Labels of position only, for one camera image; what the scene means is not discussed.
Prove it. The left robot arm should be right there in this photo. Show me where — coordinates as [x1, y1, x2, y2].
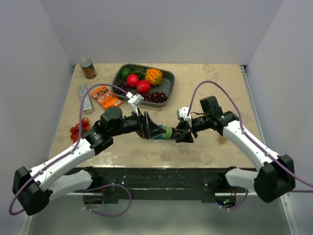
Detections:
[12, 107, 165, 215]

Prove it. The red apple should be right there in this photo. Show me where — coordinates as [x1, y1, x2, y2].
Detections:
[136, 80, 151, 94]
[126, 74, 139, 88]

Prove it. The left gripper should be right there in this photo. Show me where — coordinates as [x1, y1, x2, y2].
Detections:
[111, 107, 166, 140]

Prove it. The green bottle lid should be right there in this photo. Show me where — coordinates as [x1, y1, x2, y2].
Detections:
[162, 126, 173, 139]

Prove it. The tin can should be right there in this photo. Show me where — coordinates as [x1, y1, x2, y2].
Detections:
[79, 58, 97, 79]

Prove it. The green lime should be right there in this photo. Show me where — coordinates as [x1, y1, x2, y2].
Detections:
[121, 68, 132, 79]

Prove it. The dark red grape bunch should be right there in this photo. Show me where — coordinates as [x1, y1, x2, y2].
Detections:
[116, 81, 168, 103]

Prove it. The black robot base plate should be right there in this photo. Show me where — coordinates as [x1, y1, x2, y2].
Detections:
[68, 166, 260, 204]

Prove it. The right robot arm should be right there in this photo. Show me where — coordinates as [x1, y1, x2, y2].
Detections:
[143, 96, 295, 203]

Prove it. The orange spiky fruit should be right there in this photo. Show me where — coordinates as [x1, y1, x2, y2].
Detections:
[145, 68, 163, 86]

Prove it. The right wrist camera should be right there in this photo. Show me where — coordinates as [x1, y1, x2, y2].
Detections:
[177, 107, 192, 124]

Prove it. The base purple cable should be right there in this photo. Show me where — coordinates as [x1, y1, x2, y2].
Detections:
[219, 187, 249, 211]
[82, 182, 133, 217]

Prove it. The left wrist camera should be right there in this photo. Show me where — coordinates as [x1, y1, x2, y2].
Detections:
[126, 92, 144, 116]

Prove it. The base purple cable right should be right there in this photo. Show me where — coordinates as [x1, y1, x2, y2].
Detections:
[219, 187, 249, 211]

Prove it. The green herb sprig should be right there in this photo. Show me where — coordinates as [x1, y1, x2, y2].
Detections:
[132, 64, 146, 77]

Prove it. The green lidded pill bottle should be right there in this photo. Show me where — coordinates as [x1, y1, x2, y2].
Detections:
[170, 128, 181, 140]

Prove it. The silver toothpaste box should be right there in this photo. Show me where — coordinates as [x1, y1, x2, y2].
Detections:
[78, 84, 94, 114]

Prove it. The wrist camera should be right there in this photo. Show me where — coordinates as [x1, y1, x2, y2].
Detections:
[177, 107, 192, 124]
[126, 92, 144, 116]

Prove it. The red cherry tomato cluster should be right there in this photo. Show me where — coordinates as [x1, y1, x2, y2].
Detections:
[69, 117, 91, 143]

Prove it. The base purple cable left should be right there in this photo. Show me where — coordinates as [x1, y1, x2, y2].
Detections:
[82, 182, 133, 217]

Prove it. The teal weekly pill organizer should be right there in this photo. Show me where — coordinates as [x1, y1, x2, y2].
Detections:
[141, 124, 166, 140]

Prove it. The orange snack box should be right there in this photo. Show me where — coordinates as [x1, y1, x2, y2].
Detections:
[91, 86, 122, 110]

